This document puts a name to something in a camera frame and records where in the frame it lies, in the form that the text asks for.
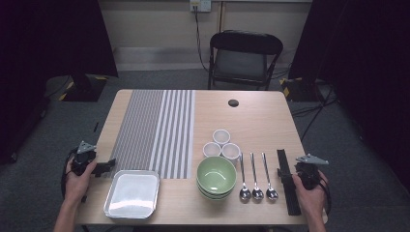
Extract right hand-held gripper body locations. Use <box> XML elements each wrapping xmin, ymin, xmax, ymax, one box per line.
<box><xmin>294</xmin><ymin>153</ymin><xmax>330</xmax><ymax>191</ymax></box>

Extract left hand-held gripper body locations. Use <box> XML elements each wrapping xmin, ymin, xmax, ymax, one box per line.
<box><xmin>71</xmin><ymin>140</ymin><xmax>98</xmax><ymax>177</ymax></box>

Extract row of black chopsticks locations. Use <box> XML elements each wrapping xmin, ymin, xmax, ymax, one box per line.
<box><xmin>277</xmin><ymin>149</ymin><xmax>303</xmax><ymax>217</ymax></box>

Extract silver square tray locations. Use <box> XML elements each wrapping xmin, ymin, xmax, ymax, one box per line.
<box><xmin>103</xmin><ymin>169</ymin><xmax>161</xmax><ymax>220</ymax></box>

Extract person's right hand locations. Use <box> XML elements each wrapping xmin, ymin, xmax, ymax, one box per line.
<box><xmin>292</xmin><ymin>172</ymin><xmax>329</xmax><ymax>220</ymax></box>

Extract person's left hand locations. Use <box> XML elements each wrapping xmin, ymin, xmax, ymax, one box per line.
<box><xmin>64</xmin><ymin>159</ymin><xmax>98</xmax><ymax>202</ymax></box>

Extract grey white striped placemat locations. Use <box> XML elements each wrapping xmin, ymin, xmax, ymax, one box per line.
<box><xmin>105</xmin><ymin>89</ymin><xmax>196</xmax><ymax>180</ymax></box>

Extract black stand base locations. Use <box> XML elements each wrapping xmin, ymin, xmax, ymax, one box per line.
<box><xmin>279</xmin><ymin>76</ymin><xmax>325</xmax><ymax>102</ymax></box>
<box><xmin>57</xmin><ymin>73</ymin><xmax>108</xmax><ymax>102</ymax></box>

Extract dark curtain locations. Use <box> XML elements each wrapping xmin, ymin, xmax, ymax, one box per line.
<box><xmin>288</xmin><ymin>0</ymin><xmax>410</xmax><ymax>191</ymax></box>
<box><xmin>0</xmin><ymin>0</ymin><xmax>119</xmax><ymax>165</ymax></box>

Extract black folding chair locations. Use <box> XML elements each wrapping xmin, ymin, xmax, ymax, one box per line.
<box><xmin>207</xmin><ymin>29</ymin><xmax>284</xmax><ymax>91</ymax></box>

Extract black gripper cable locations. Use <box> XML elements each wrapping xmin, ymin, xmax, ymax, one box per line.
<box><xmin>317</xmin><ymin>175</ymin><xmax>333</xmax><ymax>217</ymax></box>
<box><xmin>60</xmin><ymin>146</ymin><xmax>80</xmax><ymax>202</ymax></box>

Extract black floor cables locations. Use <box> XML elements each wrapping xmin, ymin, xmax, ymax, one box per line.
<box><xmin>289</xmin><ymin>81</ymin><xmax>339</xmax><ymax>143</ymax></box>

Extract black wall power cable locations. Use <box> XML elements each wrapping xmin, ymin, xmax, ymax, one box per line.
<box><xmin>192</xmin><ymin>6</ymin><xmax>211</xmax><ymax>73</ymax></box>

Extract white wall outlet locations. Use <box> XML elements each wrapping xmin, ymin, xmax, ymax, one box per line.
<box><xmin>189</xmin><ymin>0</ymin><xmax>212</xmax><ymax>14</ymax></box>

